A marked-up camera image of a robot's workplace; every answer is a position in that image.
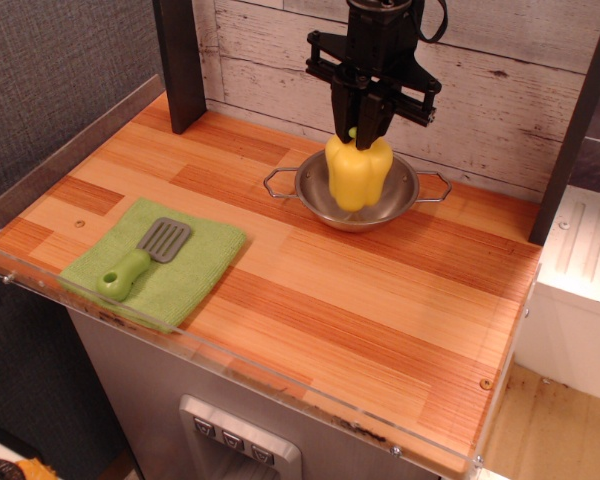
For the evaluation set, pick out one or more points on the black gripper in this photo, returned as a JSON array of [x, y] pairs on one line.
[[373, 71]]

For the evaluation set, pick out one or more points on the yellow plastic bell pepper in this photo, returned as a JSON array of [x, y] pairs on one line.
[[356, 177]]

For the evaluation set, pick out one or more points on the green folded cloth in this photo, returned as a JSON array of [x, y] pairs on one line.
[[165, 294]]

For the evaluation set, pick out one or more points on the clear acrylic front guard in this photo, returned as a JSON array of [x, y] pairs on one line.
[[403, 344]]

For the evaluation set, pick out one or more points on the grey toy fridge cabinet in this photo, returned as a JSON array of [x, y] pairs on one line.
[[144, 384]]

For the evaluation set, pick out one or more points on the silver dispenser panel with buttons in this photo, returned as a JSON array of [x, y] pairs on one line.
[[224, 446]]

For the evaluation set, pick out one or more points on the orange object bottom left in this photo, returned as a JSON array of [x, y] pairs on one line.
[[30, 469]]

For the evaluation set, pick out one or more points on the silver pot with handles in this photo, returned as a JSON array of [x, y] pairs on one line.
[[401, 192]]

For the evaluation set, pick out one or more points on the dark left wooden post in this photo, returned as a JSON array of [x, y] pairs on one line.
[[181, 63]]

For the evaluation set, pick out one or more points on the dark wooden post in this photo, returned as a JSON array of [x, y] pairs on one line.
[[181, 63], [559, 180]]

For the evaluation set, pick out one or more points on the dark right wooden post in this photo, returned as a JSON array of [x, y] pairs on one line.
[[559, 180]]

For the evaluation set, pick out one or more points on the grey spatula green handle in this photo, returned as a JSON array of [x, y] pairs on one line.
[[159, 244]]

